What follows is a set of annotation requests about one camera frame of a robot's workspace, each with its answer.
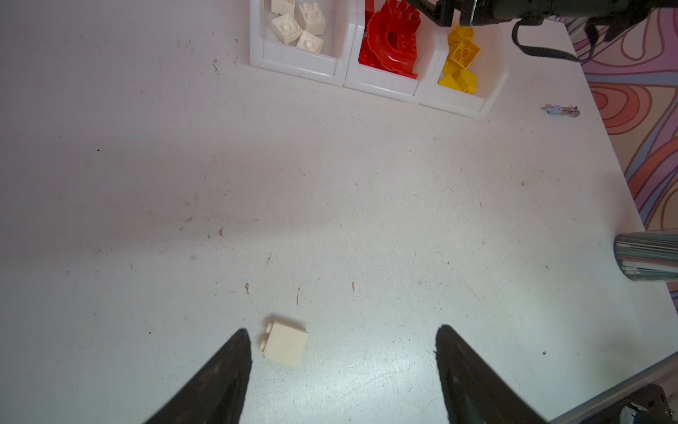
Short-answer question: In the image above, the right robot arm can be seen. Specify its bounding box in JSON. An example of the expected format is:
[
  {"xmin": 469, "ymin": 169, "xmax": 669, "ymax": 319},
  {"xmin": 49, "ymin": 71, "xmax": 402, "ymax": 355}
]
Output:
[{"xmin": 409, "ymin": 0, "xmax": 677, "ymax": 64}]

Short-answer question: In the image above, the cup of pens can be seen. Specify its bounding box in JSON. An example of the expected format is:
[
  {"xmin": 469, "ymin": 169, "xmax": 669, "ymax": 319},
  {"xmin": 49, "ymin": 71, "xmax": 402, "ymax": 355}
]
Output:
[{"xmin": 614, "ymin": 229, "xmax": 677, "ymax": 283}]

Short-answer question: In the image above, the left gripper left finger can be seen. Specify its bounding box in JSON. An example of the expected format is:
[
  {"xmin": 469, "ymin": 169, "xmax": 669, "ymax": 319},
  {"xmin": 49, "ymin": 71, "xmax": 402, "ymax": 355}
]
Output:
[{"xmin": 148, "ymin": 329, "xmax": 252, "ymax": 424}]

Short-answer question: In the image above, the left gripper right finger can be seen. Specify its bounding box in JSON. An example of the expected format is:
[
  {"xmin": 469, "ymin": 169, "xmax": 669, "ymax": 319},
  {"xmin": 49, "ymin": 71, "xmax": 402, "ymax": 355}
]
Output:
[{"xmin": 435, "ymin": 325, "xmax": 545, "ymax": 423}]

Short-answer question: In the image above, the white plastic bin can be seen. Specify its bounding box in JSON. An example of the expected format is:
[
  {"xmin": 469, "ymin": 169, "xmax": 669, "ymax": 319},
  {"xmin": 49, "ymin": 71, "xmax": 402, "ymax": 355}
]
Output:
[
  {"xmin": 418, "ymin": 26, "xmax": 509, "ymax": 118},
  {"xmin": 344, "ymin": 1, "xmax": 437, "ymax": 104},
  {"xmin": 250, "ymin": 0, "xmax": 357, "ymax": 87}
]

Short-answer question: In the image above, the small pen on table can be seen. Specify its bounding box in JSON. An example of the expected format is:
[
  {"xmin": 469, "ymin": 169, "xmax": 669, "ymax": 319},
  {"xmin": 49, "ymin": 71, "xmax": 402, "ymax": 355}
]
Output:
[{"xmin": 541, "ymin": 104, "xmax": 580, "ymax": 118}]

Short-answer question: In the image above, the cream small lego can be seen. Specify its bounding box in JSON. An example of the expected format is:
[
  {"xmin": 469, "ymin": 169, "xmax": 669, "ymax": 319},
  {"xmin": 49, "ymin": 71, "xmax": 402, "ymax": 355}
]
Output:
[{"xmin": 271, "ymin": 13, "xmax": 303, "ymax": 44}]

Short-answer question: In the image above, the yellow lego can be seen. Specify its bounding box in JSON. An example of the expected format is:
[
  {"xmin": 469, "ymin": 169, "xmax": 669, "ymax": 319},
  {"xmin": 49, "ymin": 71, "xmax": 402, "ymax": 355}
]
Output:
[
  {"xmin": 448, "ymin": 26, "xmax": 480, "ymax": 70},
  {"xmin": 438, "ymin": 61, "xmax": 478, "ymax": 95}
]

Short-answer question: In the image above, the middle white plastic bin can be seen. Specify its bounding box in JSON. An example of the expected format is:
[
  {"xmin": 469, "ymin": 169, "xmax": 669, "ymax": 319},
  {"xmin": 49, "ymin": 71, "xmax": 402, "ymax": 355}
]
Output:
[{"xmin": 344, "ymin": 1, "xmax": 437, "ymax": 104}]

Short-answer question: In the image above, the right white plastic bin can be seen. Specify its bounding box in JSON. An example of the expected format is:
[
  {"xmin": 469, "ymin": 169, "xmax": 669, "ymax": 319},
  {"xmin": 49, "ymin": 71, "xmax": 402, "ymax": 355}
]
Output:
[{"xmin": 418, "ymin": 26, "xmax": 509, "ymax": 118}]

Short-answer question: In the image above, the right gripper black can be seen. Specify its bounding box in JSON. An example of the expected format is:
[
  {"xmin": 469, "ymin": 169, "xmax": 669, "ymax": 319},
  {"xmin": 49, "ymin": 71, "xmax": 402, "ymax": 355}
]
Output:
[{"xmin": 407, "ymin": 0, "xmax": 530, "ymax": 28}]

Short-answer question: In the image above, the left white plastic bin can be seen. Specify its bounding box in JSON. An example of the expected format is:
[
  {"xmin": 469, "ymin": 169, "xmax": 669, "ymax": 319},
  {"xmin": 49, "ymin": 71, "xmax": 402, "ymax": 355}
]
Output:
[{"xmin": 250, "ymin": 0, "xmax": 357, "ymax": 87}]

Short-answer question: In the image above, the red arch lego piece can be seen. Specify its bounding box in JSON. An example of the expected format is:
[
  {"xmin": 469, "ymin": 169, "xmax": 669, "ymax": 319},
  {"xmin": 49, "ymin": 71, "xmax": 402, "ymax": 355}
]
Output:
[{"xmin": 358, "ymin": 0, "xmax": 421, "ymax": 80}]

